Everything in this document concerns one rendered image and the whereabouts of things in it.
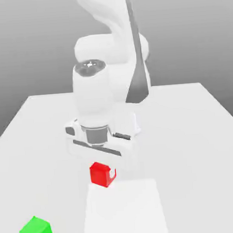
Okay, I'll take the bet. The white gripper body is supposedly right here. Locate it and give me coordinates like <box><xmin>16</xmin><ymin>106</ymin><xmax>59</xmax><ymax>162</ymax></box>
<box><xmin>65</xmin><ymin>129</ymin><xmax>138</xmax><ymax>174</ymax></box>

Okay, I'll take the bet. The small red cube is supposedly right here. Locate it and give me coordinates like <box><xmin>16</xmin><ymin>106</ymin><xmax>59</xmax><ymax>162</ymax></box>
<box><xmin>88</xmin><ymin>160</ymin><xmax>118</xmax><ymax>189</ymax></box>

